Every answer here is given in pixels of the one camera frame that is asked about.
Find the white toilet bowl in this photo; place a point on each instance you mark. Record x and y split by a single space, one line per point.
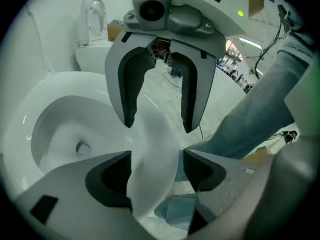
65 139

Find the white curved counter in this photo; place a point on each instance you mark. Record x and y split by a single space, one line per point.
230 81

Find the brown cardboard box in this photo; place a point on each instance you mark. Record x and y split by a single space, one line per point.
113 31

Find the person's right forearm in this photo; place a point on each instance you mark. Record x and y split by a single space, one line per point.
255 4

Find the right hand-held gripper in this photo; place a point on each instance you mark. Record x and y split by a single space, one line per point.
195 16

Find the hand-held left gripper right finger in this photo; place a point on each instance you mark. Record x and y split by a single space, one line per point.
220 184

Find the person's right leg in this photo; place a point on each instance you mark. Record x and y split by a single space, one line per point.
262 104

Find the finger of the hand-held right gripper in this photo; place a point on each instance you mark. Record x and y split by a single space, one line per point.
115 79

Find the white toilet seat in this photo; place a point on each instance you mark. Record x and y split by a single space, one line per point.
155 139

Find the white toilet with raised lid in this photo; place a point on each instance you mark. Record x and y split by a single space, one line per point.
92 56

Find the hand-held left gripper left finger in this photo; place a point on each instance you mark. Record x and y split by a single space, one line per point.
75 209

